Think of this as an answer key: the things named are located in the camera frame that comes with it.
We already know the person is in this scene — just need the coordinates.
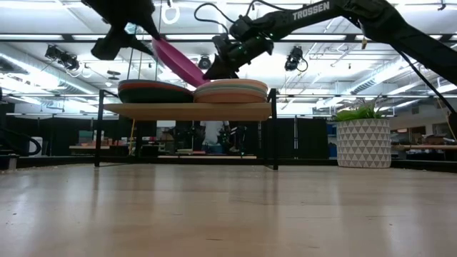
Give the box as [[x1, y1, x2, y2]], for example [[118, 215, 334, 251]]
[[199, 120, 231, 154]]

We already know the dark green plate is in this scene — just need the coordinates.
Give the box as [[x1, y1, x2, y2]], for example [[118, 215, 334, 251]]
[[118, 87, 195, 104]]

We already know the black looped cable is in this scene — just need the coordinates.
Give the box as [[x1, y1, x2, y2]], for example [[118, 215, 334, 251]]
[[0, 128, 42, 157]]

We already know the green plant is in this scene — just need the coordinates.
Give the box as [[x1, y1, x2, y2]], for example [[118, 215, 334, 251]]
[[333, 96, 388, 123]]

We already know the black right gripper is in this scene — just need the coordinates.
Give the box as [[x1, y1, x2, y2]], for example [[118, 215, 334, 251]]
[[204, 34, 275, 80]]

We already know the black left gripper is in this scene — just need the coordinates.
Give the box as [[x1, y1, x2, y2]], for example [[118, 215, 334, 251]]
[[91, 14, 162, 61]]

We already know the wooden shelf with black frame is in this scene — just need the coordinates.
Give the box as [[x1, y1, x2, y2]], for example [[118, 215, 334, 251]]
[[94, 88, 279, 171]]

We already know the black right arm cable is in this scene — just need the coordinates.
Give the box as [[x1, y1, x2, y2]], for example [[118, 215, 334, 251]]
[[194, 2, 231, 35]]

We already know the black ceiling truss beam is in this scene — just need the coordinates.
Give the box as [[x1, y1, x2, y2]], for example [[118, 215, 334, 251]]
[[0, 33, 457, 44]]

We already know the background wooden table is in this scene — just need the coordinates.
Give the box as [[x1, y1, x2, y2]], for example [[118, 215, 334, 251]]
[[69, 143, 121, 151]]

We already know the black table frame rail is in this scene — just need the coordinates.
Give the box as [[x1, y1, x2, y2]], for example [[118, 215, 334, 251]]
[[16, 155, 457, 173]]

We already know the white ceiling ring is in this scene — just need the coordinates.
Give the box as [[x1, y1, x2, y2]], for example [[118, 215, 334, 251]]
[[161, 1, 181, 25]]

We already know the white triangle-pattern planter pot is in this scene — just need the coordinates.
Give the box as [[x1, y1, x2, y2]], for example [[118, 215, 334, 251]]
[[336, 119, 392, 169]]

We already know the yellow pole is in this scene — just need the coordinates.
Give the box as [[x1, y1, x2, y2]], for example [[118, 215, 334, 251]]
[[129, 119, 137, 156]]

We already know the magenta plate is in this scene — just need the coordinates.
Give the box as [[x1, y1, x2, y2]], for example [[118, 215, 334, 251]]
[[151, 37, 211, 89]]

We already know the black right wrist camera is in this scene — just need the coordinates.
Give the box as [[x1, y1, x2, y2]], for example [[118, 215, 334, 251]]
[[230, 16, 267, 41]]

